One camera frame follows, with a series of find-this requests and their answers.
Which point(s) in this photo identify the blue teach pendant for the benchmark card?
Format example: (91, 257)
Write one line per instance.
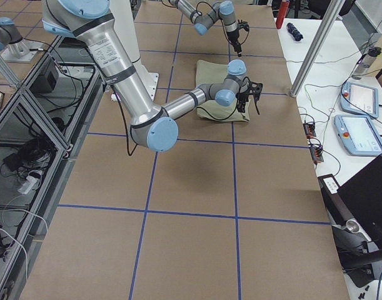
(358, 135)
(359, 99)

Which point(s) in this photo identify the olive green long-sleeve shirt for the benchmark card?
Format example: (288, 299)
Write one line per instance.
(207, 72)

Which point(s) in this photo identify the red cylinder tube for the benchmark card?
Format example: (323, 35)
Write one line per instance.
(283, 8)

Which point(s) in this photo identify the folded dark blue umbrella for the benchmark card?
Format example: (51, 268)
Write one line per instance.
(294, 32)

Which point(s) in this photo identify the grey water bottle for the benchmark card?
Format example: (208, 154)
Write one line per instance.
(365, 62)

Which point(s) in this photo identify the aluminium frame post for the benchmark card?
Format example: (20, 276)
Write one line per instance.
(324, 28)

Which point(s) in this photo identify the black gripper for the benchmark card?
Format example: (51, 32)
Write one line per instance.
(234, 40)
(242, 97)

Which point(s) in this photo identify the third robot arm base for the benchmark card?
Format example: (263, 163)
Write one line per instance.
(12, 45)

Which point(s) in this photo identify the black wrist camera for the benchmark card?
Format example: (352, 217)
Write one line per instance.
(243, 25)
(254, 90)

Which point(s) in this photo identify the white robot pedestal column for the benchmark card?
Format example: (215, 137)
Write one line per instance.
(125, 29)

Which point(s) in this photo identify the black laptop on stand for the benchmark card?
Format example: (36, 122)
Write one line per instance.
(356, 211)

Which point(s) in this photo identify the orange black connector board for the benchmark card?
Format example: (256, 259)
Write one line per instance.
(315, 146)

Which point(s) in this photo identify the blue teach pendant near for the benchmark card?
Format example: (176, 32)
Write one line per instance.
(358, 135)

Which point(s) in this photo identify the white power strip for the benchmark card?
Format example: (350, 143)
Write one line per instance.
(31, 183)

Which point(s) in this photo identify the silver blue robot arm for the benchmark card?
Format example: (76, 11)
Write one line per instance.
(152, 126)
(220, 11)

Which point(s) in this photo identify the blue teach pendant far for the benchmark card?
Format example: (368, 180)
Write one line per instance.
(359, 99)

